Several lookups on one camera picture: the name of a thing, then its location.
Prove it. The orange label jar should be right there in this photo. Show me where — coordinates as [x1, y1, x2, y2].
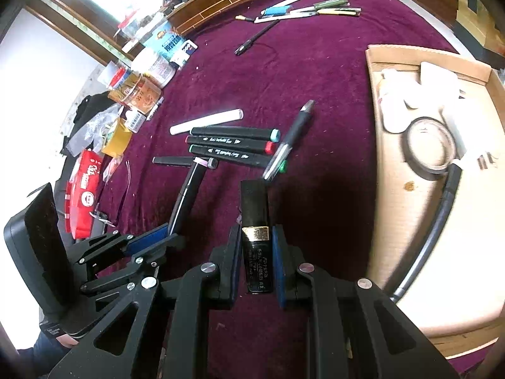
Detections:
[110, 73, 164, 117]

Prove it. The golden pillar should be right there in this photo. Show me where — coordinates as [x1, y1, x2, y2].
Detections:
[454, 0, 505, 60]

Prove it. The cardboard tray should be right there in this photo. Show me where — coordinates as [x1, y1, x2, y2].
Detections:
[365, 44, 505, 360]

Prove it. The black marker teal cap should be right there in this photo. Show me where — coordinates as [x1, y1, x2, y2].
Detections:
[190, 126, 282, 143]

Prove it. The black marker pink cap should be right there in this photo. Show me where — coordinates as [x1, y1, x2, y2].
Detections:
[169, 157, 210, 238]

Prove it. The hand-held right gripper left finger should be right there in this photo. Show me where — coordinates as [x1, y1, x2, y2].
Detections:
[49, 224, 242, 379]

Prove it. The long black rod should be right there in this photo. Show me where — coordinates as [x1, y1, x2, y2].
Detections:
[392, 164, 463, 304]

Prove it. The black marker red cap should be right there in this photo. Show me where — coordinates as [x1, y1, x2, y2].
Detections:
[185, 135, 276, 155]

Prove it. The white pen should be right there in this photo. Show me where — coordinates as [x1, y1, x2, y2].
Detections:
[254, 12, 320, 23]

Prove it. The white tin can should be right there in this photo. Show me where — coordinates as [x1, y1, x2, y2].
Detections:
[132, 47, 176, 87]

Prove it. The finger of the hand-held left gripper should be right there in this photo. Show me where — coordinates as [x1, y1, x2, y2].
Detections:
[73, 223, 170, 267]
[81, 234, 187, 304]

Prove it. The white rounded box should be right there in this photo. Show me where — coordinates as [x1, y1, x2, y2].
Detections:
[419, 61, 468, 109]

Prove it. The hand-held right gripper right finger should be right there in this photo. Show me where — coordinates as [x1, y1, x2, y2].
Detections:
[272, 224, 460, 379]

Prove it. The black tube gold band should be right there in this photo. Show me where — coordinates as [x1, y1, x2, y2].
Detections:
[241, 179, 274, 293]

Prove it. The black marker grey cap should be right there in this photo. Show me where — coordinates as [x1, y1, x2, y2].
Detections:
[152, 156, 219, 169]

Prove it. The long black pen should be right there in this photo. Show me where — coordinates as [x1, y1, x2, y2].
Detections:
[234, 19, 282, 57]

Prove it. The maroon tablecloth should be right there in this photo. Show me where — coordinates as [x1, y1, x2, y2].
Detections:
[61, 0, 490, 379]

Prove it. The white bottle orange cap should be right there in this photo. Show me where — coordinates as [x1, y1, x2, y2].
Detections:
[379, 69, 421, 111]

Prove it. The black clear ballpoint pen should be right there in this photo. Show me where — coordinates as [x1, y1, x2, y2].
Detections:
[261, 100, 315, 182]

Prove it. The red printed packet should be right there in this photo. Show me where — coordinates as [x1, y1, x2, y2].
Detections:
[65, 150, 105, 239]

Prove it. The person's left forearm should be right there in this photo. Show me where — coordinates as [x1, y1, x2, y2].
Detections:
[16, 326, 74, 377]

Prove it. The small white blue box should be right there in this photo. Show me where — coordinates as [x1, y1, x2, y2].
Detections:
[171, 39, 198, 68]

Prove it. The yellow packet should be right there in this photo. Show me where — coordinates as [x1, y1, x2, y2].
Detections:
[102, 117, 133, 156]

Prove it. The black marker green cap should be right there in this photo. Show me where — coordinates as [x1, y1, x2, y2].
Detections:
[189, 145, 287, 174]

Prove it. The black cloth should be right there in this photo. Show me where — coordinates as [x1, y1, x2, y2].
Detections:
[61, 92, 121, 156]

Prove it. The white power adapter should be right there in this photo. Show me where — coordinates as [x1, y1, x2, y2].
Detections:
[442, 100, 498, 171]

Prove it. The blue printed box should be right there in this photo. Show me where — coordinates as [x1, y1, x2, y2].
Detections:
[144, 24, 187, 63]

